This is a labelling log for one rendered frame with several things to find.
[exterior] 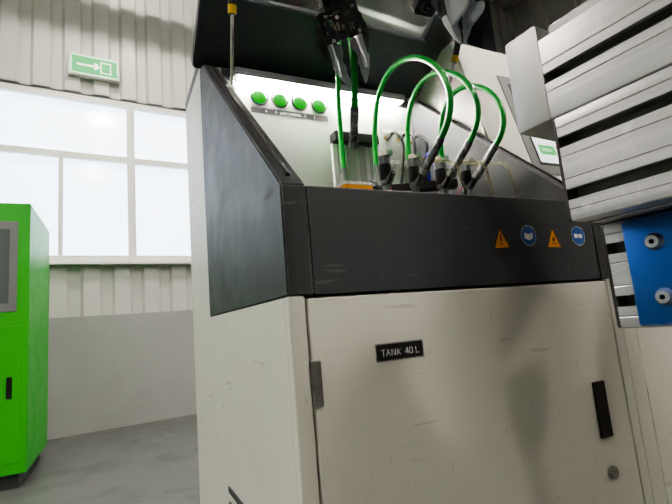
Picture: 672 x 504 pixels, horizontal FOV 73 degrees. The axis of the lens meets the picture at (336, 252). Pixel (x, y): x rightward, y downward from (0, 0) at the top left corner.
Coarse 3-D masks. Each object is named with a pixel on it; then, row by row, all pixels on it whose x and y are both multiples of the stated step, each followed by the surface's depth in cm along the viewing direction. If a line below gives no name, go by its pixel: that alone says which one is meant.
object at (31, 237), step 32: (0, 224) 266; (32, 224) 279; (0, 256) 263; (32, 256) 278; (0, 288) 261; (32, 288) 276; (0, 320) 259; (32, 320) 275; (0, 352) 256; (32, 352) 274; (0, 384) 253; (32, 384) 273; (0, 416) 251; (32, 416) 271; (0, 448) 248; (32, 448) 270; (0, 480) 249
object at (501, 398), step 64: (320, 320) 63; (384, 320) 68; (448, 320) 73; (512, 320) 78; (576, 320) 85; (320, 384) 61; (384, 384) 66; (448, 384) 70; (512, 384) 76; (576, 384) 82; (320, 448) 60; (384, 448) 64; (448, 448) 68; (512, 448) 74; (576, 448) 80
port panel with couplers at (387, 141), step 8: (384, 120) 142; (384, 128) 141; (392, 128) 143; (400, 128) 144; (384, 136) 140; (392, 136) 142; (384, 144) 140; (392, 144) 142; (400, 144) 143; (400, 152) 142; (392, 160) 140; (400, 160) 142; (392, 168) 137; (400, 168) 141
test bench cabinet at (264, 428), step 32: (448, 288) 76; (608, 288) 91; (224, 320) 98; (256, 320) 76; (288, 320) 62; (224, 352) 98; (256, 352) 76; (288, 352) 62; (224, 384) 99; (256, 384) 76; (288, 384) 62; (224, 416) 99; (256, 416) 76; (288, 416) 62; (224, 448) 99; (256, 448) 76; (288, 448) 62; (640, 448) 87; (224, 480) 100; (256, 480) 77; (288, 480) 62; (640, 480) 86
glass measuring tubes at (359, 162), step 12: (336, 132) 129; (348, 132) 131; (336, 144) 132; (348, 144) 132; (360, 144) 133; (336, 156) 131; (348, 156) 132; (360, 156) 133; (372, 156) 134; (336, 168) 130; (348, 168) 132; (360, 168) 133; (372, 168) 134; (336, 180) 130; (348, 180) 131; (360, 180) 133; (372, 180) 133
